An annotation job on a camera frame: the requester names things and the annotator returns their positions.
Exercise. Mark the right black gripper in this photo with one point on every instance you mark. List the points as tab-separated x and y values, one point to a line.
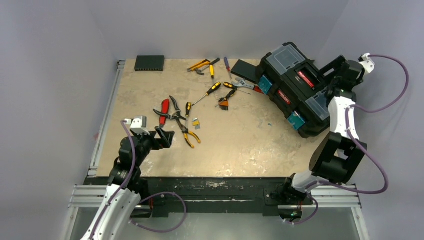
336	66

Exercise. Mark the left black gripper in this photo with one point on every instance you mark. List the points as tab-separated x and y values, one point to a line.
166	136

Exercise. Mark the black tool box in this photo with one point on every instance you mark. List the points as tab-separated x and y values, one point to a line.
294	84

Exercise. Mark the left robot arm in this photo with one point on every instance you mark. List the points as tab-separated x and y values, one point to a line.
125	187

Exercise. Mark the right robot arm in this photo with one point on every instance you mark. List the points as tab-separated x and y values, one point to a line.
337	157

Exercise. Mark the yellow black long screwdriver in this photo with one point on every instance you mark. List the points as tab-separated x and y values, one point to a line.
214	88

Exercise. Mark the yellow black screwdriver right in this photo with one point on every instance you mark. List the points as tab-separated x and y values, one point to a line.
230	86

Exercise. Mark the yellow screwdriver top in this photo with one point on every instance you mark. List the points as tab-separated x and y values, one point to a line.
212	71

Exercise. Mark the black flat tray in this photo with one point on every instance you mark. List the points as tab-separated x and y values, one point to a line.
245	71

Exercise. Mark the yellow handled long pliers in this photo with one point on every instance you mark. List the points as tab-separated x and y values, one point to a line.
186	133

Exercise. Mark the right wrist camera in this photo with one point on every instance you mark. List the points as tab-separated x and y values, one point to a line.
367	63

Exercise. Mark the red handled cutter pliers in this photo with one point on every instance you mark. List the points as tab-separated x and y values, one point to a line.
165	105

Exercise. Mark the wire brush yellow handle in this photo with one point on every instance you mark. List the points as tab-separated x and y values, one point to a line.
223	103

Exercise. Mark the black network switch box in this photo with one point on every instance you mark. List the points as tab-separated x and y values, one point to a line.
149	63

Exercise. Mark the yellow handled pliers top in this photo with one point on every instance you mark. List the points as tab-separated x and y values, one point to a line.
198	65

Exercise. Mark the adjustable wrench red handle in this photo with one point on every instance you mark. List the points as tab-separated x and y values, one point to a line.
243	83

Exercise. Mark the aluminium frame rail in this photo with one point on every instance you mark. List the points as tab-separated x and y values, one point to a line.
245	155

